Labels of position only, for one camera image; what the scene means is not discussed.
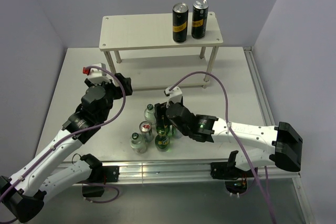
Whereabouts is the aluminium front rail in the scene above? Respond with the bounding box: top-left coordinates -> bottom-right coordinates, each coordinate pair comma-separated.
56,158 -> 300,184

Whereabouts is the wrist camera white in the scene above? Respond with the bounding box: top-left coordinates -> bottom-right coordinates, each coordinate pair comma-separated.
164,86 -> 183,108
82,67 -> 111,85

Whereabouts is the silver can red top left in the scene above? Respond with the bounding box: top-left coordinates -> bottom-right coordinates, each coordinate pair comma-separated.
139,121 -> 154,143

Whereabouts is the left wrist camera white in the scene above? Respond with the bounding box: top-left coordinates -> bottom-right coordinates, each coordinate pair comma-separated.
82,67 -> 111,85

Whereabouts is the green glass bottle back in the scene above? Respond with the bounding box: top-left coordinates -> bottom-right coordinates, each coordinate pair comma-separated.
156,119 -> 173,137

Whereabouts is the silver can red top right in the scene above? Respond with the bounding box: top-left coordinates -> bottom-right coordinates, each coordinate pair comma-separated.
173,127 -> 183,139

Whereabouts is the clear bottle green cap back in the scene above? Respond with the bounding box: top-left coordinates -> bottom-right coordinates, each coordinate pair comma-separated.
144,104 -> 156,125

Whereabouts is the clear bottle green cap front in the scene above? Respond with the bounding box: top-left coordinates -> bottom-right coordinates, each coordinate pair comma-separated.
130,132 -> 147,154

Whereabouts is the black can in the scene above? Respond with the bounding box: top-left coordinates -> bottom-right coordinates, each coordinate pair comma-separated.
191,0 -> 209,39
172,3 -> 188,43

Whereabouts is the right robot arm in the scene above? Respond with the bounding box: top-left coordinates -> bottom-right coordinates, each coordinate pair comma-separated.
154,102 -> 303,177

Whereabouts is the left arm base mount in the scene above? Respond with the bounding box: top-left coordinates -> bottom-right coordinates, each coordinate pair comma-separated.
71,153 -> 120,204

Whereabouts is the aluminium side rail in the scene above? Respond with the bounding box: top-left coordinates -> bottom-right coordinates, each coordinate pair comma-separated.
243,46 -> 316,224

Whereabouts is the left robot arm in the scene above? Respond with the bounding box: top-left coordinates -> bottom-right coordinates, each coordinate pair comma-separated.
1,73 -> 133,223

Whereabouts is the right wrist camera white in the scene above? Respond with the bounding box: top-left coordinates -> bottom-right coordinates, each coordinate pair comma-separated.
164,86 -> 183,108

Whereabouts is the clear bottle green cap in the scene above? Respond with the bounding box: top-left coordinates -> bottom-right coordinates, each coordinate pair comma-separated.
144,104 -> 156,125
130,132 -> 147,154

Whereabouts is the black can right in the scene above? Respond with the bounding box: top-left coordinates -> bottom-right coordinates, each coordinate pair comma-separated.
191,0 -> 209,39

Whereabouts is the green glass bottle front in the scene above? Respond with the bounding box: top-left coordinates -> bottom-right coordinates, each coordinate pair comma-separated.
155,133 -> 170,152

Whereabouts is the black can left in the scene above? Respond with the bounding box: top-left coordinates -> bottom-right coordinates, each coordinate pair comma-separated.
172,3 -> 188,43

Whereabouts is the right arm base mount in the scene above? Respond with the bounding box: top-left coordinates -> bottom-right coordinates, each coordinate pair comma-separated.
210,151 -> 256,198

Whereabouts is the green glass bottle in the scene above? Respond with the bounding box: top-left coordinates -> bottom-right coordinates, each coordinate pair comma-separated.
156,119 -> 173,137
155,133 -> 170,152

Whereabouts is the white two-tier shelf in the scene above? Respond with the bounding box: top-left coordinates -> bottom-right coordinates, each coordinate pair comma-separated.
99,12 -> 223,91

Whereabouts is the silver can red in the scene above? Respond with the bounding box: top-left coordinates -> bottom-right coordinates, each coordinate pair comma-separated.
173,127 -> 183,139
139,121 -> 154,143

